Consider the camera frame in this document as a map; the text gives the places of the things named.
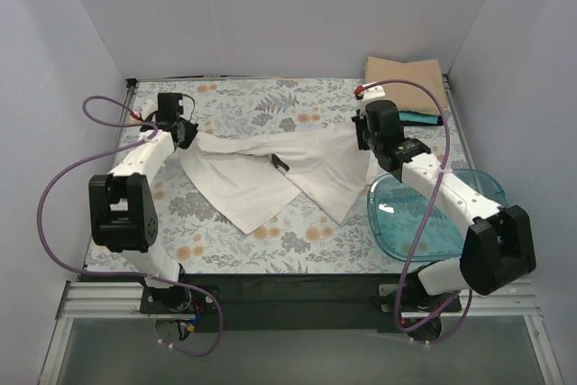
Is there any folded teal t shirt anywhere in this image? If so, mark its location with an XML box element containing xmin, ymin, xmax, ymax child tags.
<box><xmin>398</xmin><ymin>110</ymin><xmax>441</xmax><ymax>125</ymax></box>

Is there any folded beige t shirt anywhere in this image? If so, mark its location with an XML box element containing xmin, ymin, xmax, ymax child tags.
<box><xmin>363</xmin><ymin>56</ymin><xmax>447</xmax><ymax>115</ymax></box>

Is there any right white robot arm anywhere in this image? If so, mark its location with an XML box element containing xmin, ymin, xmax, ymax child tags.
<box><xmin>353</xmin><ymin>99</ymin><xmax>536</xmax><ymax>311</ymax></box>

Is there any teal transparent plastic bin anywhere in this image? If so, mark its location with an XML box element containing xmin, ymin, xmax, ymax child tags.
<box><xmin>367</xmin><ymin>169</ymin><xmax>508</xmax><ymax>262</ymax></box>

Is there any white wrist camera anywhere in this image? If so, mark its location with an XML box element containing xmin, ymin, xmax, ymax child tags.
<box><xmin>353</xmin><ymin>86</ymin><xmax>387</xmax><ymax>112</ymax></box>
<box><xmin>131</xmin><ymin>98</ymin><xmax>158</xmax><ymax>122</ymax></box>

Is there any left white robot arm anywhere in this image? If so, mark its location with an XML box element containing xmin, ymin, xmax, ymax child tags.
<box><xmin>88</xmin><ymin>93</ymin><xmax>197</xmax><ymax>313</ymax></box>

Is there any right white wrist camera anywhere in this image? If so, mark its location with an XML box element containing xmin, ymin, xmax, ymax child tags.
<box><xmin>353</xmin><ymin>86</ymin><xmax>387</xmax><ymax>112</ymax></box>

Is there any floral patterned table mat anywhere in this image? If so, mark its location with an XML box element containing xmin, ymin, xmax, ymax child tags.
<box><xmin>85</xmin><ymin>77</ymin><xmax>515</xmax><ymax>276</ymax></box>

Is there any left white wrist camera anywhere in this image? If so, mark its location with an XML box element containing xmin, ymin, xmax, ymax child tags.
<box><xmin>131</xmin><ymin>98</ymin><xmax>158</xmax><ymax>122</ymax></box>

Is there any white printed t shirt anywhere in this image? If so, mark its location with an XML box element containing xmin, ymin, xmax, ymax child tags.
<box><xmin>178</xmin><ymin>122</ymin><xmax>376</xmax><ymax>234</ymax></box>

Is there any folded black t shirt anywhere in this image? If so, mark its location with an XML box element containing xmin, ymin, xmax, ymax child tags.
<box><xmin>400</xmin><ymin>115</ymin><xmax>445</xmax><ymax>129</ymax></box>

